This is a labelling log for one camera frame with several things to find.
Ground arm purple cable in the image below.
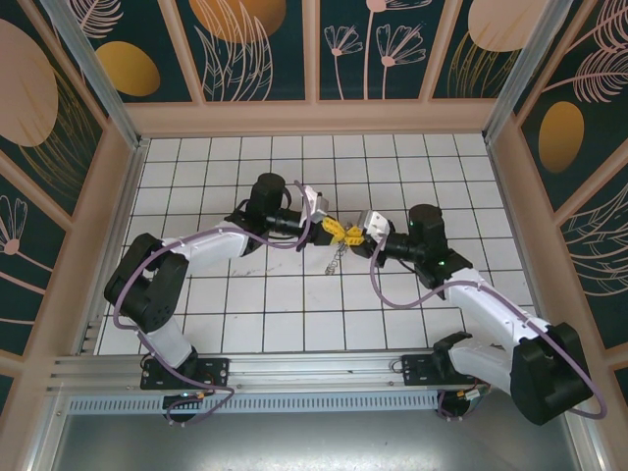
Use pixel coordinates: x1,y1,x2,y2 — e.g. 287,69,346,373
112,180,318,429
370,247,607,424

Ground grey metal sheet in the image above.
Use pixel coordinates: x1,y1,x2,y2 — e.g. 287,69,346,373
46,411,590,471

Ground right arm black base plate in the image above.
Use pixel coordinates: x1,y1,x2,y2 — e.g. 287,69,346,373
401,352,492,390

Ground aluminium corner post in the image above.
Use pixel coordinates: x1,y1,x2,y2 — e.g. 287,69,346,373
483,0,590,143
38,0,151,153

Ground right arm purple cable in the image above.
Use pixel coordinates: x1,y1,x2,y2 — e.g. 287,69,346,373
370,247,607,424

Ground aluminium mounting rail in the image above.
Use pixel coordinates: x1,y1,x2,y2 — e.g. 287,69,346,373
46,346,583,393

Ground slotted grey cable duct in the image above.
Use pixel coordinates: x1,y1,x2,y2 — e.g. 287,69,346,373
66,394,575,417

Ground aluminium table side rail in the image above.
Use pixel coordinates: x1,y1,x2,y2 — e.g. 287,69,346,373
484,139,551,345
73,141,148,354

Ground metal key plate with rings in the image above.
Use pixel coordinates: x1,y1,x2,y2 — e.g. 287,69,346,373
323,244,349,276

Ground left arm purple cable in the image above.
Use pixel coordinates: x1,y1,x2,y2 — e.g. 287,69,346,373
112,180,318,429

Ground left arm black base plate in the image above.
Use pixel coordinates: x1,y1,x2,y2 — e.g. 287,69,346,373
140,356,232,392

